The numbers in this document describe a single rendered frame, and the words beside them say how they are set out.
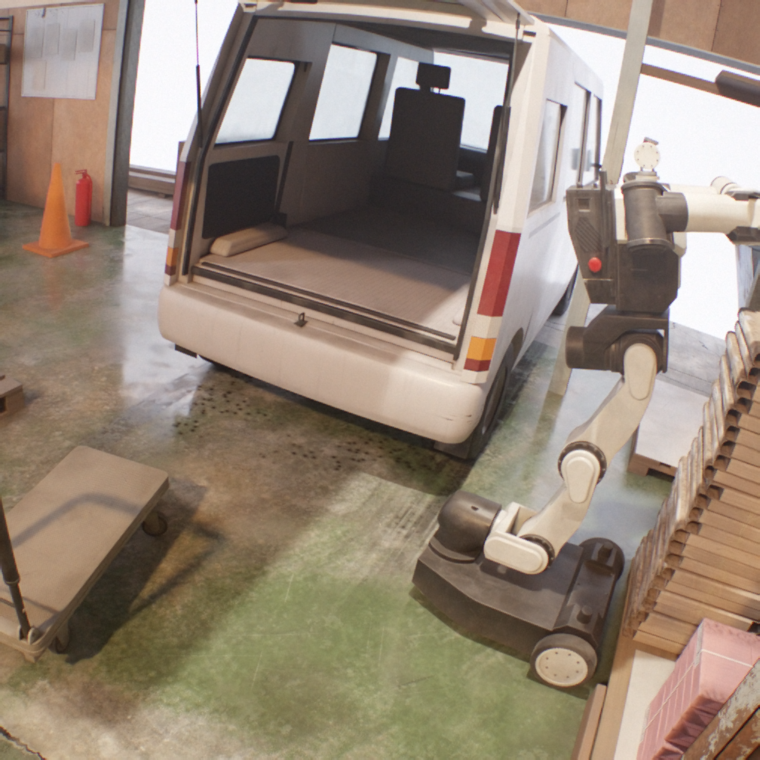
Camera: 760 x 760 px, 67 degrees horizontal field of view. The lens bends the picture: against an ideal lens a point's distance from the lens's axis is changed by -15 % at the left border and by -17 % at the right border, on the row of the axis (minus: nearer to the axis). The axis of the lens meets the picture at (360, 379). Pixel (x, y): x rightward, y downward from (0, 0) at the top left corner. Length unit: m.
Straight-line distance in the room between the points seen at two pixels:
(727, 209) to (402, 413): 1.43
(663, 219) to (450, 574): 1.22
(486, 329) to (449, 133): 2.12
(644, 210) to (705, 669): 1.05
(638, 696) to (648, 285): 1.17
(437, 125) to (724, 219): 2.93
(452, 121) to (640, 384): 2.78
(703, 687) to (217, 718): 1.21
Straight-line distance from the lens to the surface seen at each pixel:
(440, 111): 4.19
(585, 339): 1.70
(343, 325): 2.56
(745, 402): 1.84
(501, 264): 2.22
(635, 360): 1.67
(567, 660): 1.97
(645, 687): 2.06
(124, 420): 2.93
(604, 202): 1.54
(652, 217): 1.42
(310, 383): 2.50
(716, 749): 1.18
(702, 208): 1.47
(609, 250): 1.60
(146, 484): 2.20
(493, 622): 2.01
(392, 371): 2.35
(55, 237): 5.31
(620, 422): 1.78
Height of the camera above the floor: 1.51
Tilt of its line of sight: 26 degrees down
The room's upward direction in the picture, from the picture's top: 9 degrees clockwise
